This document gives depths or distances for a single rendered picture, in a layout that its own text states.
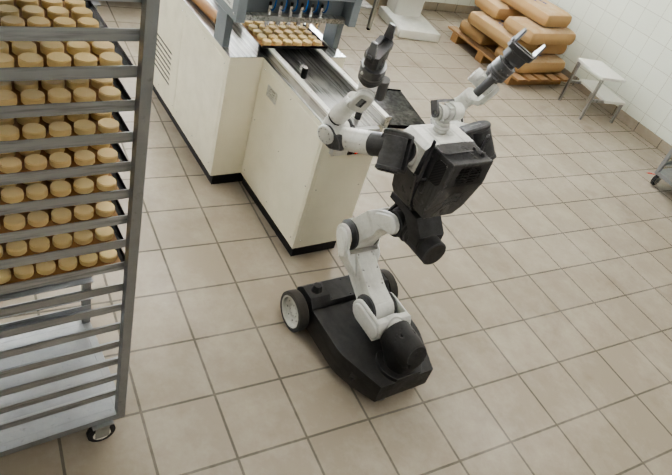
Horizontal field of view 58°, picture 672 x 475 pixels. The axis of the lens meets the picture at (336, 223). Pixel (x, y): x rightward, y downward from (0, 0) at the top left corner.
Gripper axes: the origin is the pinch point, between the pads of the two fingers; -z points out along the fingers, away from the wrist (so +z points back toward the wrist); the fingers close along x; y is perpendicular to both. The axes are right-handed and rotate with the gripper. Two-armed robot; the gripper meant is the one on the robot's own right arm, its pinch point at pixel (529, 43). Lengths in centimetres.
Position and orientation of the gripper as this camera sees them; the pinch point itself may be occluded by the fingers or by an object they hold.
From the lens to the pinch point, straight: 252.4
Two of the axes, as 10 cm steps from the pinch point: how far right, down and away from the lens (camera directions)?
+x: -8.0, -4.5, -4.0
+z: -6.0, 5.4, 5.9
